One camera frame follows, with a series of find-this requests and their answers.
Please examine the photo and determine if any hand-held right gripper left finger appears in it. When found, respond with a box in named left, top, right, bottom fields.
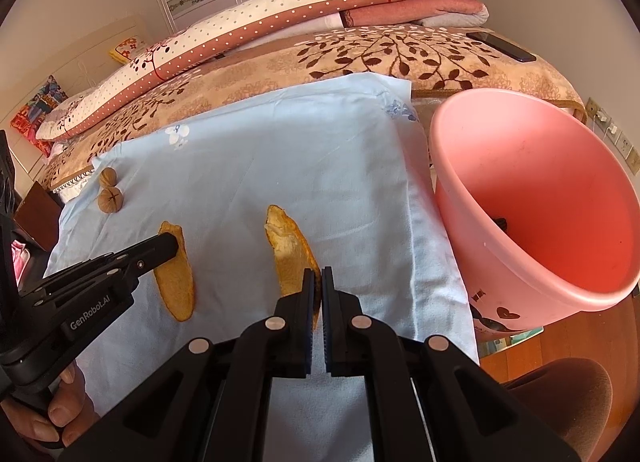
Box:
left=57, top=269, right=317, bottom=462

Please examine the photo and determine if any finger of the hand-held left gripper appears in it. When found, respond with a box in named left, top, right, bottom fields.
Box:
left=20, top=233, right=182, bottom=324

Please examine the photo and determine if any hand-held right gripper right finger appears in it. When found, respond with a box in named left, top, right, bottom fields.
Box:
left=321, top=266, right=583, bottom=462

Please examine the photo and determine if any broad orange peel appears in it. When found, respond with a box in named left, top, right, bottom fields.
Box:
left=152, top=221, right=196, bottom=323

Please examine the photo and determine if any long orange peel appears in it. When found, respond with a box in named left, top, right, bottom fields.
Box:
left=264, top=205, right=322, bottom=333

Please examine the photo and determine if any pink plastic bucket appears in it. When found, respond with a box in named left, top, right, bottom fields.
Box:
left=429, top=87, right=640, bottom=333

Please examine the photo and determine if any person's left hand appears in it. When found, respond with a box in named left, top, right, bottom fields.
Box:
left=0, top=362, right=101, bottom=447

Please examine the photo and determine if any pink patterned cloth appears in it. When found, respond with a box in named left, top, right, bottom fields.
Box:
left=10, top=239, right=33, bottom=288

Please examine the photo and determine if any white lace-edged sheet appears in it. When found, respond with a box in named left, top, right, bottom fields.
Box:
left=50, top=169, right=101, bottom=203

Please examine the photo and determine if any brown wooden nightstand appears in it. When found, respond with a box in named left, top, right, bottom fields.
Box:
left=14, top=181, right=63, bottom=248

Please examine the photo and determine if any light blue floral cloth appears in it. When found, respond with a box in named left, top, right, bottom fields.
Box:
left=44, top=73, right=481, bottom=462

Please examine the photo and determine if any colourful patterned pillow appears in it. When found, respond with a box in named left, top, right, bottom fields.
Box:
left=10, top=75, right=68, bottom=158

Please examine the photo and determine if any yellow floral pillow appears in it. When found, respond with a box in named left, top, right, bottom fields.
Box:
left=109, top=36, right=151, bottom=63

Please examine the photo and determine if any white wooden headboard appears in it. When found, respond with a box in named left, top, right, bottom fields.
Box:
left=0, top=12, right=161, bottom=183

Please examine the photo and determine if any brown round stool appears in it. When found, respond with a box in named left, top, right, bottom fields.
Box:
left=502, top=357, right=613, bottom=462

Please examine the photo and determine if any pink white dotted quilt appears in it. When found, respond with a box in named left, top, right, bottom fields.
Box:
left=36, top=0, right=482, bottom=140

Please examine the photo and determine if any brown leaf-print blanket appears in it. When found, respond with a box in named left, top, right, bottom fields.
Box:
left=40, top=25, right=586, bottom=193

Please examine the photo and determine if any black smartphone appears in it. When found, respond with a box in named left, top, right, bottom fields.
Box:
left=466, top=31, right=537, bottom=63

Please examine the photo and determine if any pink folded blanket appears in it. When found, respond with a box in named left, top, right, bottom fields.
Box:
left=340, top=0, right=488, bottom=28

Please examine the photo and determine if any white folded blanket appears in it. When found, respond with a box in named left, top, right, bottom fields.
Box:
left=417, top=7, right=490, bottom=27

